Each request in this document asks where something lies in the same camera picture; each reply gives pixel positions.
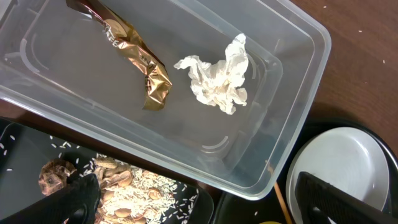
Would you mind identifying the black rectangular tray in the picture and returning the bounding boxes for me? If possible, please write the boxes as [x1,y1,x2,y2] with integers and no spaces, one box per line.
[1,119,214,224]

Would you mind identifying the clear plastic bin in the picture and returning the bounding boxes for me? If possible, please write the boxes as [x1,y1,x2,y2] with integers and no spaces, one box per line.
[1,0,331,200]

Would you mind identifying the white napkin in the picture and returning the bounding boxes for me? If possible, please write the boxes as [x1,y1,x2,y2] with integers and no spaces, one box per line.
[174,33,249,115]

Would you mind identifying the white plate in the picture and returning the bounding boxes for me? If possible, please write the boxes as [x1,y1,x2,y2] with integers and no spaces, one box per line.
[286,127,389,224]

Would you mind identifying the food scraps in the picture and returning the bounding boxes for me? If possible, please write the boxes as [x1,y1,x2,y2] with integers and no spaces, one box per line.
[38,155,186,224]

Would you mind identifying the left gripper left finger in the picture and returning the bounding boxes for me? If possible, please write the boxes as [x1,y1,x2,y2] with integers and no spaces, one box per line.
[1,174,101,224]

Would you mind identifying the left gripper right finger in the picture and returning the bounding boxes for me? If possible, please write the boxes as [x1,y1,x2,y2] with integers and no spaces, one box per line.
[295,172,397,224]

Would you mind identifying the yellow bowl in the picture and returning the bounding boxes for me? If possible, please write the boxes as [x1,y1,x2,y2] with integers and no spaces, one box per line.
[259,221,281,224]

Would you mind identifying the round black tray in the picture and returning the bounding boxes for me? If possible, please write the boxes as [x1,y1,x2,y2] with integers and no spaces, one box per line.
[211,118,397,224]

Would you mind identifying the gold snack wrapper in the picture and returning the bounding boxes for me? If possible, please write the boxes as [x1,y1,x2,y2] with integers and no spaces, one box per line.
[66,0,172,111]

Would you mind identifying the wooden chopstick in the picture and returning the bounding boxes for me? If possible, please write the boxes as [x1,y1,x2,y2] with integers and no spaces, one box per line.
[274,182,293,224]

